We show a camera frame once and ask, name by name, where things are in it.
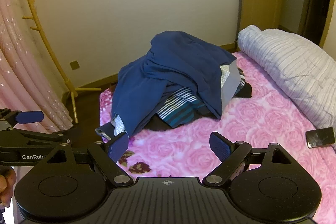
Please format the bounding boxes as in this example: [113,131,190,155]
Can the person's left hand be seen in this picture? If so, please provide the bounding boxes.
[0,168,17,207]

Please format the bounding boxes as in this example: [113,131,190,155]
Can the navy blue garment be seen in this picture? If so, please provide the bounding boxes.
[112,30,237,136]

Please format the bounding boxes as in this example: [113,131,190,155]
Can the teal white striped garment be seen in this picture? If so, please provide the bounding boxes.
[156,87,208,128]

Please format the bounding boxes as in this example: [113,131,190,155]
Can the dark brown garment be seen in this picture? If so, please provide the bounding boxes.
[143,114,196,132]

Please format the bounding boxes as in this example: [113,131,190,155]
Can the black garment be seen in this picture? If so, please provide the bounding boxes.
[235,69,253,98]

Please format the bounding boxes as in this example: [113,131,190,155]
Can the black smartphone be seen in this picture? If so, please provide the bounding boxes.
[305,127,336,149]

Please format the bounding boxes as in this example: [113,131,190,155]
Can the light blue blanket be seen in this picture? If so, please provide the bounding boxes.
[238,25,336,130]

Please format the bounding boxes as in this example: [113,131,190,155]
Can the pink curtain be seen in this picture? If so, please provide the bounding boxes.
[0,0,74,135]

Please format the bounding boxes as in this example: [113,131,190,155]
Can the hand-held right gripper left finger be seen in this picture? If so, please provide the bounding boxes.
[47,132,134,187]

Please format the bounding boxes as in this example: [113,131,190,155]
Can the pink rose blanket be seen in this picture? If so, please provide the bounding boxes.
[98,52,336,216]

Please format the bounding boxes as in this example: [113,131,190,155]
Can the yellow coat rack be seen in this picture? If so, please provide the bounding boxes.
[10,0,102,123]

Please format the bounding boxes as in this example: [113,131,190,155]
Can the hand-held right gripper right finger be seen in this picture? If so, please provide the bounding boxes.
[202,132,292,187]

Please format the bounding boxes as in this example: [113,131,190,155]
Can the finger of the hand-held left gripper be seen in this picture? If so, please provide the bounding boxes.
[0,123,82,147]
[0,108,45,126]

